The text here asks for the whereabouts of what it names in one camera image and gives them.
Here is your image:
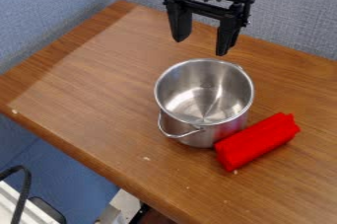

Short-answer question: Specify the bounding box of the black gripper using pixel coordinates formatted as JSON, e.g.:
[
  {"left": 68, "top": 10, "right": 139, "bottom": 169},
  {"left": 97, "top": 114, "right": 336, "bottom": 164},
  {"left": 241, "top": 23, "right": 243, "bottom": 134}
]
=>
[{"left": 167, "top": 0, "right": 256, "bottom": 56}]

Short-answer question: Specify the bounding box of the stainless steel pot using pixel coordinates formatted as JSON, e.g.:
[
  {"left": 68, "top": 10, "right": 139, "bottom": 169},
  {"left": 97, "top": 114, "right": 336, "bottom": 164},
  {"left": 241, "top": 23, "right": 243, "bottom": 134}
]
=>
[{"left": 155, "top": 58, "right": 256, "bottom": 148}]

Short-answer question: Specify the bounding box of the red rectangular block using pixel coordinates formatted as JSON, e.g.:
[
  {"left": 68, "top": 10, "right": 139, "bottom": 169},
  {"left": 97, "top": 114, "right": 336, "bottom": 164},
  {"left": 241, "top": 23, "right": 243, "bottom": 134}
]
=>
[{"left": 215, "top": 112, "right": 300, "bottom": 172}]

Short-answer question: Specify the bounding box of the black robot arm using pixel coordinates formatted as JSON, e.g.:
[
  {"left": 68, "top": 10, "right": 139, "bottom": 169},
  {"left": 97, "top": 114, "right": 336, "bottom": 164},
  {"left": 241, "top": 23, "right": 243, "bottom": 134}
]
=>
[{"left": 164, "top": 0, "right": 256, "bottom": 56}]

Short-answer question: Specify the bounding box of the white device with black part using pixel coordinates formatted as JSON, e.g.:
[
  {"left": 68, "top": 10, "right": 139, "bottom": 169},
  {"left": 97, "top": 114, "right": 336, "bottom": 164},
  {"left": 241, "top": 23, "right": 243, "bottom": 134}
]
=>
[{"left": 0, "top": 182, "right": 67, "bottom": 224}]

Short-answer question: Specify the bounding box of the black cable loop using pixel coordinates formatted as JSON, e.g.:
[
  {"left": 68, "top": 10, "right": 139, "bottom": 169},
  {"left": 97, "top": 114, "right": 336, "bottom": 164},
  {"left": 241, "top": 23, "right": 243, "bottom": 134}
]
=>
[{"left": 0, "top": 165, "right": 34, "bottom": 224}]

